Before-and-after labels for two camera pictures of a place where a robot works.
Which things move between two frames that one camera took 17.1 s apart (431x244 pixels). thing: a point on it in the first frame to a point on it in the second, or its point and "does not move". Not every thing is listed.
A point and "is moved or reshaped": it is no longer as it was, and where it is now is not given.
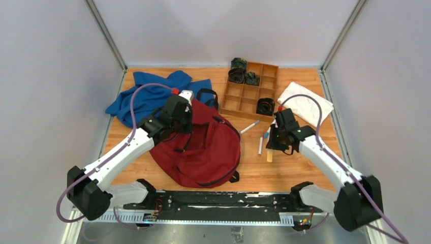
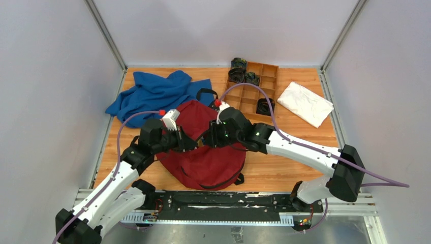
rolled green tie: (251, 78) does not move
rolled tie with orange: (265, 106) does not move
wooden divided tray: (240, 99) does not move
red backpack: (206, 153) is moved or reshaped
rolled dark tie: (237, 75) does not move
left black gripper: (181, 110) to (183, 141)
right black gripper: (272, 144) to (213, 138)
